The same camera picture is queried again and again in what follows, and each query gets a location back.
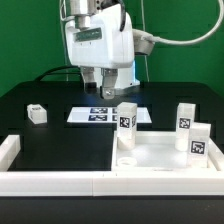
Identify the white hanging cable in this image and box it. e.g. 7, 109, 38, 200
59, 0, 71, 66

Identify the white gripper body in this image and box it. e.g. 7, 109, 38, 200
65, 6, 134, 69

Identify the black cable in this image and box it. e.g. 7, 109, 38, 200
34, 64, 83, 82

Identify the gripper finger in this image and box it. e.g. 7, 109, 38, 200
81, 67, 96, 91
100, 68, 118, 99

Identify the white camera cable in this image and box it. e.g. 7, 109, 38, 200
139, 0, 224, 83

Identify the white U-shaped fence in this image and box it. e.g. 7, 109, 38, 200
0, 135, 224, 196

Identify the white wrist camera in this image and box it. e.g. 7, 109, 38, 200
132, 29, 154, 56

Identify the white marker base sheet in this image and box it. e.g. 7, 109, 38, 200
67, 107, 152, 123

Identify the white square tabletop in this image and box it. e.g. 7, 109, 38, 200
111, 130, 221, 172

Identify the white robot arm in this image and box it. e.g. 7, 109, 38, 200
60, 0, 139, 99

